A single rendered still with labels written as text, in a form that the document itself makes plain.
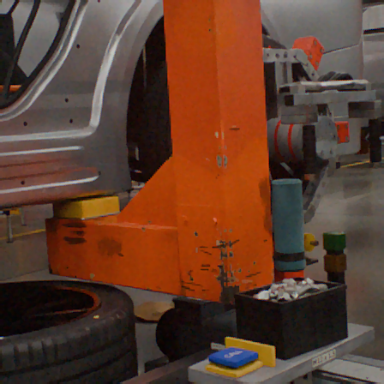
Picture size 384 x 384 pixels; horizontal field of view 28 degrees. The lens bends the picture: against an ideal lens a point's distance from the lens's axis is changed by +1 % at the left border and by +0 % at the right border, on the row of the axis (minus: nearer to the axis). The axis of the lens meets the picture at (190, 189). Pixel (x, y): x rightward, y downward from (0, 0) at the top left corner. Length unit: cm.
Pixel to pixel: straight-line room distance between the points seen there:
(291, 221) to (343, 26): 109
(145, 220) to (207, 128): 33
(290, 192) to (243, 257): 48
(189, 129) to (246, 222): 25
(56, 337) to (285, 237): 81
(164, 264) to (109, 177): 38
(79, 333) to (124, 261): 33
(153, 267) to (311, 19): 133
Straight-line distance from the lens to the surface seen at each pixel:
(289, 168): 253
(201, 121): 170
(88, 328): 169
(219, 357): 150
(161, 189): 183
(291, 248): 219
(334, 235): 174
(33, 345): 163
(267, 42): 243
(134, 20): 221
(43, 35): 417
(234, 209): 169
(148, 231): 185
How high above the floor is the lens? 95
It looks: 6 degrees down
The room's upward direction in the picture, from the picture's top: 4 degrees counter-clockwise
